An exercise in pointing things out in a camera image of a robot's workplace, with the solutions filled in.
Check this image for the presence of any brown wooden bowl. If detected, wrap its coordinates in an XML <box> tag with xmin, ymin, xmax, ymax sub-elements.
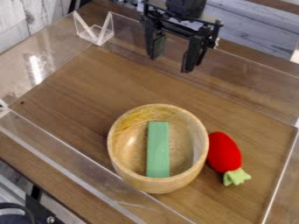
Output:
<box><xmin>107</xmin><ymin>103</ymin><xmax>210</xmax><ymax>193</ymax></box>

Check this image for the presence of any clear acrylic tray wall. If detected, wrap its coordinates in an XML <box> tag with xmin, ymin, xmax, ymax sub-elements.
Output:
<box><xmin>0</xmin><ymin>12</ymin><xmax>299</xmax><ymax>224</ymax></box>

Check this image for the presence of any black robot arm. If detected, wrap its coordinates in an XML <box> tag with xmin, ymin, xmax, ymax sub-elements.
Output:
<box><xmin>142</xmin><ymin>0</ymin><xmax>224</xmax><ymax>73</ymax></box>

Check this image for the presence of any green rectangular block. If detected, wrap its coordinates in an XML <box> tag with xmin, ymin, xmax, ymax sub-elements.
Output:
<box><xmin>146</xmin><ymin>122</ymin><xmax>170</xmax><ymax>178</ymax></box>

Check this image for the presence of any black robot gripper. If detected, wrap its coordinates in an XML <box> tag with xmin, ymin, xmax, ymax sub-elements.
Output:
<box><xmin>143</xmin><ymin>0</ymin><xmax>224</xmax><ymax>73</ymax></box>

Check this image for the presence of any black table mount bracket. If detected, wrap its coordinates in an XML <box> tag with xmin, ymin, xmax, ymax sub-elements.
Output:
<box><xmin>0</xmin><ymin>185</ymin><xmax>67</xmax><ymax>224</ymax></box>

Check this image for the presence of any red plush strawberry toy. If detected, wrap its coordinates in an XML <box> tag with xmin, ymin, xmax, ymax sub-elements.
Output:
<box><xmin>207</xmin><ymin>131</ymin><xmax>251</xmax><ymax>186</ymax></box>

